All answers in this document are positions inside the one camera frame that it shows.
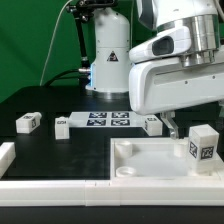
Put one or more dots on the white square tabletop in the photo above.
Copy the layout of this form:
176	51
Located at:
152	158

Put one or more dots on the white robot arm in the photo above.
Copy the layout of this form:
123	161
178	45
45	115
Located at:
109	73

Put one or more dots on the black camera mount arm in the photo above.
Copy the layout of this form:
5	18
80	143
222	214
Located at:
82	12

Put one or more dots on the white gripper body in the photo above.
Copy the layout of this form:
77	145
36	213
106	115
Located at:
180	67

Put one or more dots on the white marker plate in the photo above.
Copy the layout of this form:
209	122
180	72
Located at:
105	119

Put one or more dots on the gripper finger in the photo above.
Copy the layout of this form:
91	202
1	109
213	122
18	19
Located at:
168	119

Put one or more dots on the white U-shaped fence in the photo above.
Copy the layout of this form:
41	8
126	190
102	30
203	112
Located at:
115	192

